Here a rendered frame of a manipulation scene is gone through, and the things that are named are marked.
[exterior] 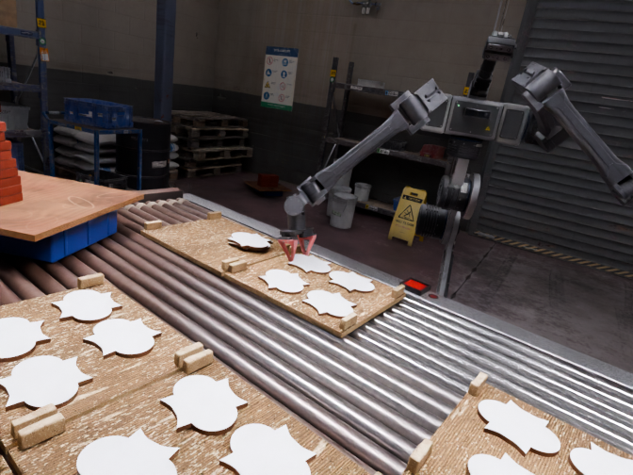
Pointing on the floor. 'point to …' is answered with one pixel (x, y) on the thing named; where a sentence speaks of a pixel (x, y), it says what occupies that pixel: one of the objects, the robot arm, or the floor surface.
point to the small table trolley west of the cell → (94, 142)
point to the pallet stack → (208, 142)
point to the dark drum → (124, 148)
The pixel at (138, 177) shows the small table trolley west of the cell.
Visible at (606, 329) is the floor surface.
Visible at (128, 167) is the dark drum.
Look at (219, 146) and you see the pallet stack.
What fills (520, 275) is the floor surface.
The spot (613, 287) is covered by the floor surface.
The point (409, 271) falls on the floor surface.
